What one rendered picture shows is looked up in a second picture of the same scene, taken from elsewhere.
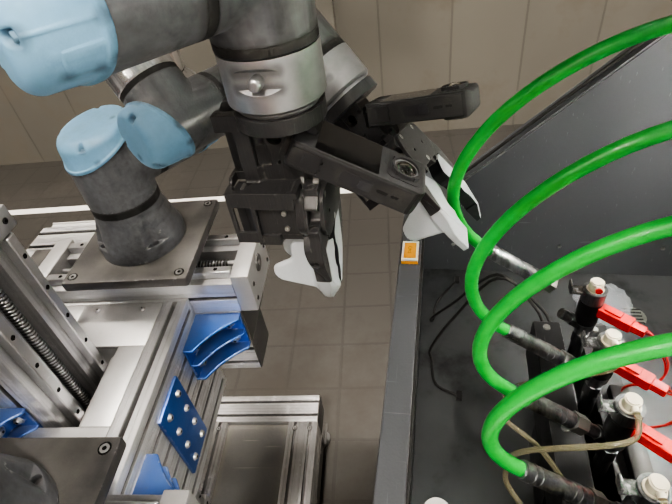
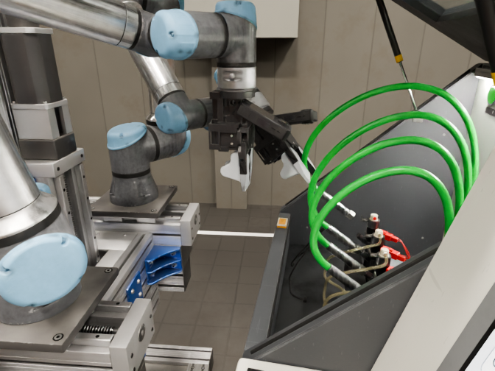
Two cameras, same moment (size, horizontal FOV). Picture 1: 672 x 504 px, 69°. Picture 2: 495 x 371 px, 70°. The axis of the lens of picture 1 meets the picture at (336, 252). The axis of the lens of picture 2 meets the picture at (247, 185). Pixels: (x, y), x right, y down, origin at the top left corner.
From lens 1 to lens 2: 0.37 m
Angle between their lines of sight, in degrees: 20
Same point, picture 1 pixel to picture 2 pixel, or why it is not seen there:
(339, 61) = (258, 97)
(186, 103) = (188, 106)
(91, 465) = (100, 276)
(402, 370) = (273, 269)
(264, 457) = not seen: outside the picture
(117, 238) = (123, 188)
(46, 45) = (180, 38)
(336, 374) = (223, 346)
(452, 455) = not seen: hidden behind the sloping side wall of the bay
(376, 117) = not seen: hidden behind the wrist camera
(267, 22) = (240, 54)
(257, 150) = (225, 109)
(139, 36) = (203, 45)
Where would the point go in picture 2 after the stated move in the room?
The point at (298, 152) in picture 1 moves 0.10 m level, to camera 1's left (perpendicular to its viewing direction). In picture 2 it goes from (242, 107) to (189, 108)
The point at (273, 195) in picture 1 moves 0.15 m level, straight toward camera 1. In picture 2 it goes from (229, 125) to (244, 145)
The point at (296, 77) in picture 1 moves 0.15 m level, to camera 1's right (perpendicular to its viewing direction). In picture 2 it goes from (247, 76) to (326, 76)
